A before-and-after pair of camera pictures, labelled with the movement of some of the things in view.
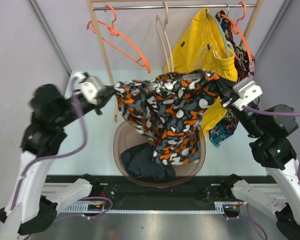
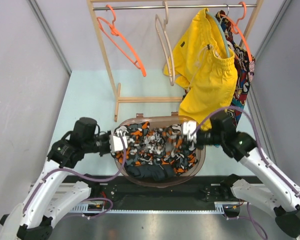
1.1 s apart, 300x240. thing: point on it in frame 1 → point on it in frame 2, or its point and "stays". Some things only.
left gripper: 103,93 → 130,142
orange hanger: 235,29 stays
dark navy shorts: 139,161 stays
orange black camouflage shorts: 169,110 → 148,145
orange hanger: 89,25 → 115,32
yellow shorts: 195,48 stays
